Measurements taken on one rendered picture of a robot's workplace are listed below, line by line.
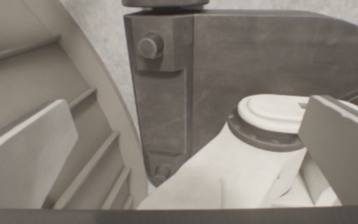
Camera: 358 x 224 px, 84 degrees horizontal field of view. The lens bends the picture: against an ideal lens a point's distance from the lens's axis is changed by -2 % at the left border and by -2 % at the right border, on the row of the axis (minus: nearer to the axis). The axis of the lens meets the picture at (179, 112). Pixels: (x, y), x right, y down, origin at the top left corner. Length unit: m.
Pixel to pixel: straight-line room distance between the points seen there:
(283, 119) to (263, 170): 0.09
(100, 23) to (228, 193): 0.61
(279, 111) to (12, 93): 0.59
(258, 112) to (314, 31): 0.20
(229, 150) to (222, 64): 0.21
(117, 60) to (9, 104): 0.32
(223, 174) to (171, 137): 0.28
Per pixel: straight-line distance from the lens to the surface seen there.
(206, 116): 0.52
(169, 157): 0.57
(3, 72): 0.66
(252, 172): 0.31
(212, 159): 0.31
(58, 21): 0.78
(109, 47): 0.73
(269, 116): 0.35
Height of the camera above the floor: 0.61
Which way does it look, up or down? 57 degrees down
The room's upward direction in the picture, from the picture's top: 158 degrees counter-clockwise
